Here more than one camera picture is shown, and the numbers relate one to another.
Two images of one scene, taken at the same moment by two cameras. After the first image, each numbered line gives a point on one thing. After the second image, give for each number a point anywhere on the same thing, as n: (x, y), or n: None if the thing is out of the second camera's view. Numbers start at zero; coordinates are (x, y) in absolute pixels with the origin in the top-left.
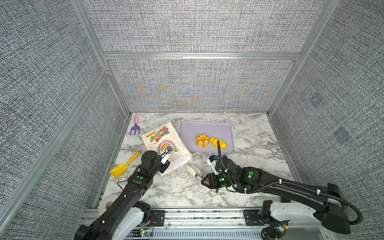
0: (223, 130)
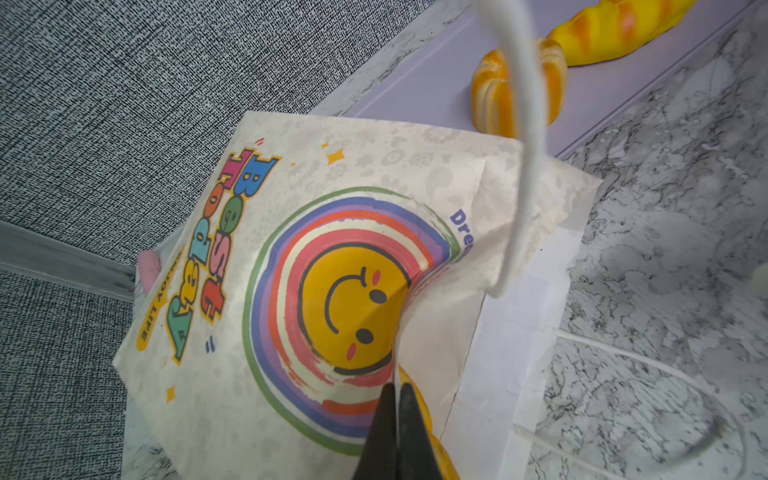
0: (434, 86)
